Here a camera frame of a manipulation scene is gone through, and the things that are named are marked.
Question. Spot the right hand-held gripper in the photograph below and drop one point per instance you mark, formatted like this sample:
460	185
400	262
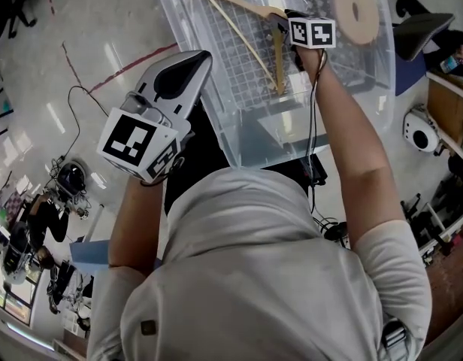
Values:
314	32

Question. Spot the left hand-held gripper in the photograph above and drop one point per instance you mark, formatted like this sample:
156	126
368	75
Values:
130	141

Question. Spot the wooden clothes hanger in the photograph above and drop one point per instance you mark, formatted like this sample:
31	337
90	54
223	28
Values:
261	7

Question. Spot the clear plastic storage bin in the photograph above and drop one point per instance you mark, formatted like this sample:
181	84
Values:
231	134

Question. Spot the person's left forearm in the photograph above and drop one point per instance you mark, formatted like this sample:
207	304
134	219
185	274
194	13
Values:
134	220

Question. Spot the person's right forearm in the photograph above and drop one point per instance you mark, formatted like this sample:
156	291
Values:
359	156

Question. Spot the tan tape roll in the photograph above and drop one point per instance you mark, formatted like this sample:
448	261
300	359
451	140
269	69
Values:
344	10

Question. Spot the person's legs in black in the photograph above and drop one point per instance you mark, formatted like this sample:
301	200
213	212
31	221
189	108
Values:
186	186

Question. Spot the black round floor device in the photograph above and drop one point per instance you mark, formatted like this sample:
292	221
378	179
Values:
71	177

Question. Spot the white round carrier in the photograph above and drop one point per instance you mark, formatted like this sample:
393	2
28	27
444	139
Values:
421	134

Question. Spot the wooden cabinet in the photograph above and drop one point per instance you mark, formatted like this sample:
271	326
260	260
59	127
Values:
449	107

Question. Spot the checkered board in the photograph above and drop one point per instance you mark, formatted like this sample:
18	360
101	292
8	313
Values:
15	205

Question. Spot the person's white shirt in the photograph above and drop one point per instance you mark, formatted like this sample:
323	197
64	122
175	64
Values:
254	276

